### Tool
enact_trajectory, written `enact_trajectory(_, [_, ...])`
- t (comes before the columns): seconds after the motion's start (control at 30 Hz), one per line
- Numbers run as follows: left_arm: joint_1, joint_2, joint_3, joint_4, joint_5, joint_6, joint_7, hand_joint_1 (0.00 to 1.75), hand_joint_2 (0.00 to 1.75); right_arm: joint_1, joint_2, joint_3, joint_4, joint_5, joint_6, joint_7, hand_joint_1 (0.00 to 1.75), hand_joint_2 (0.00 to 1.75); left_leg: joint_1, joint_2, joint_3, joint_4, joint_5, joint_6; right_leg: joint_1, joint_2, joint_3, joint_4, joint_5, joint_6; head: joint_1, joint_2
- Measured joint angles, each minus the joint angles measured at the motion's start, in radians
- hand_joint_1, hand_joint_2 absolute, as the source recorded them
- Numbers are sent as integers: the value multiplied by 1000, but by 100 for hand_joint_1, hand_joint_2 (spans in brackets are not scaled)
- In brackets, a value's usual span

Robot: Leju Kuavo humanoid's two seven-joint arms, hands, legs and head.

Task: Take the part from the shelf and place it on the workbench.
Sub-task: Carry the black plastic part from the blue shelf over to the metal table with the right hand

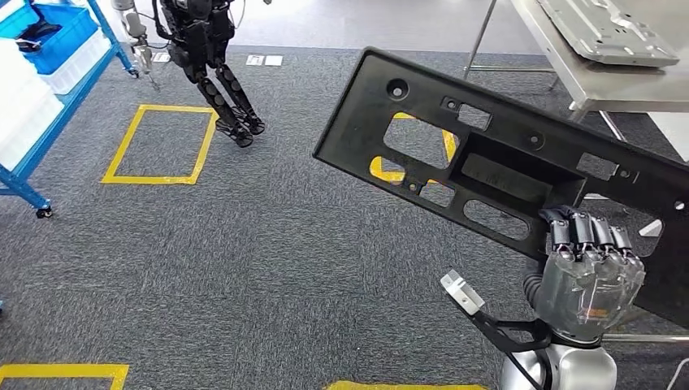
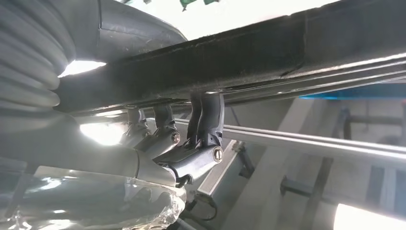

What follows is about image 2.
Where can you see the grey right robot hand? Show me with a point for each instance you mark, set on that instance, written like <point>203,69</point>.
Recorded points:
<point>79,149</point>

